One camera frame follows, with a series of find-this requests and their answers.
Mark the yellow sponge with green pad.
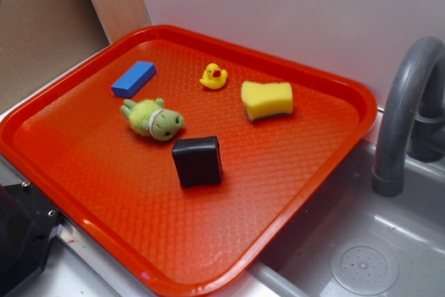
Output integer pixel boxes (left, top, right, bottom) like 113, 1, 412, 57
241, 81, 293, 122

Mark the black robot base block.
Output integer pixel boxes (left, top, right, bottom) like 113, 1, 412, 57
1, 181, 61, 296

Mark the black rectangular block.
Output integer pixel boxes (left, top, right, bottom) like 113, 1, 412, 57
172, 136, 223, 188

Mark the yellow rubber duck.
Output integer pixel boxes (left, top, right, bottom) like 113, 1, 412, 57
200, 63, 228, 90

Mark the red plastic tray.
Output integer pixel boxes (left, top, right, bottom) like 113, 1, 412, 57
1, 26, 377, 296

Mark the green plush turtle toy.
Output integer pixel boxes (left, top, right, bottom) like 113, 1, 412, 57
120, 98, 185, 142

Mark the blue rectangular block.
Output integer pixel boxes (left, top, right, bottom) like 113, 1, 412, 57
111, 61, 157, 98

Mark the grey toy sink basin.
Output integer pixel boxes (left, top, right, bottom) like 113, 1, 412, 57
243, 138, 445, 297

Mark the grey plastic faucet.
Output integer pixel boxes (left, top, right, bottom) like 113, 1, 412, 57
372, 36, 444, 197

